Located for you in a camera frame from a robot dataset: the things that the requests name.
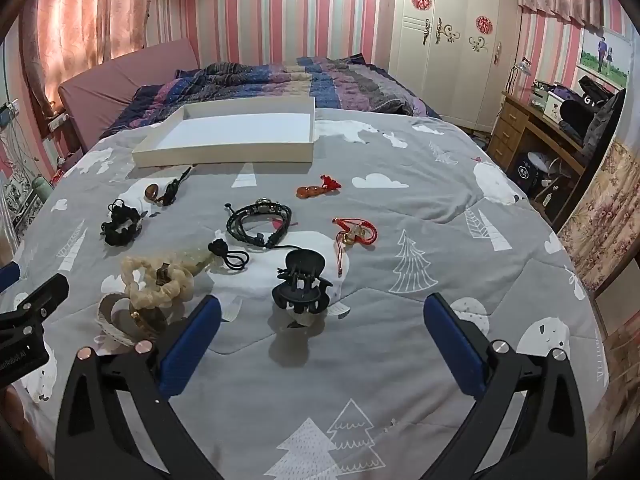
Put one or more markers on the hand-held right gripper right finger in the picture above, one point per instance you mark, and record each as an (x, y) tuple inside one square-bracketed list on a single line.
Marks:
[(455, 340)]

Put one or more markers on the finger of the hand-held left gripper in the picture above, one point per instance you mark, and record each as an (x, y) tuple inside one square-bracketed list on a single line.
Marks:
[(7, 276), (40, 297)]

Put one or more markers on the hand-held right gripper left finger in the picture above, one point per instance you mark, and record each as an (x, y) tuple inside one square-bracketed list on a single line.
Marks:
[(192, 340)]

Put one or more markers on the gold bangle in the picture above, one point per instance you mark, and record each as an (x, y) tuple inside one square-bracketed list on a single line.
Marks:
[(145, 319)]

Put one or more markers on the cream scrunchie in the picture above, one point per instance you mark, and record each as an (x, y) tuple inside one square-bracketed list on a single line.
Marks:
[(145, 296)]

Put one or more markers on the white lace bangle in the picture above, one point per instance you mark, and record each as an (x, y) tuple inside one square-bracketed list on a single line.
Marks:
[(107, 327)]

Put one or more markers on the black scrunchie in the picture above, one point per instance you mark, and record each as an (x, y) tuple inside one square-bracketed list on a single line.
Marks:
[(112, 232)]

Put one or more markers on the black hair claw clip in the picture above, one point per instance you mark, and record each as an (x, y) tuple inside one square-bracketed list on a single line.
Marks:
[(302, 267)]

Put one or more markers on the white shallow cardboard box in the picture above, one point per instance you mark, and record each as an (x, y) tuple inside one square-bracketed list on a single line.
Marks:
[(240, 130)]

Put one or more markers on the person's left hand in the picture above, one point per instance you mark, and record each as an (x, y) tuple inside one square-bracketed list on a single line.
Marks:
[(25, 425)]

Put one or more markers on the grey printed blanket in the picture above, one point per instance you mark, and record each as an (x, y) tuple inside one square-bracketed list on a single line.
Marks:
[(400, 240)]

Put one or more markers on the white power strip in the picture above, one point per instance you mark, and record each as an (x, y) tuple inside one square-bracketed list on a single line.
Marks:
[(57, 121)]

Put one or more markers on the black and white bin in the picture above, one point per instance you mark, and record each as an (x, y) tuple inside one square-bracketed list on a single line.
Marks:
[(530, 172)]

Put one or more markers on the floral fabric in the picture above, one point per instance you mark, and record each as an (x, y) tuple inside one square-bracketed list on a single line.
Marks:
[(605, 220)]

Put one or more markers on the pink mattress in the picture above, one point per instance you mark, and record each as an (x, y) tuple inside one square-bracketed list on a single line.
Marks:
[(125, 85)]

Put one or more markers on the wooden desk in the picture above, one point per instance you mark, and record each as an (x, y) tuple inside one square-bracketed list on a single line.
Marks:
[(515, 120)]

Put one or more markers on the white box on desk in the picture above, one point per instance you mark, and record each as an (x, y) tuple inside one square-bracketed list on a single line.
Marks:
[(550, 100)]

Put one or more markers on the black bag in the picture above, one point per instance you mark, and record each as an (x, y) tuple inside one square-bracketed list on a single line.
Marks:
[(595, 110)]

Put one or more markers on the striped purple blue quilt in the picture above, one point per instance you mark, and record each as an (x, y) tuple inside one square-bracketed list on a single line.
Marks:
[(280, 80)]

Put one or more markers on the cream wardrobe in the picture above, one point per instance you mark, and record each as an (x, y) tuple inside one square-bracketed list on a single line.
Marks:
[(450, 60)]

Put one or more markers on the desk lamp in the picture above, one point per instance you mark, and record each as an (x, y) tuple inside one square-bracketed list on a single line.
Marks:
[(522, 67)]

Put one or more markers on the wall poster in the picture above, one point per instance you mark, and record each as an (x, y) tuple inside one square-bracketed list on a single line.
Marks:
[(602, 57)]

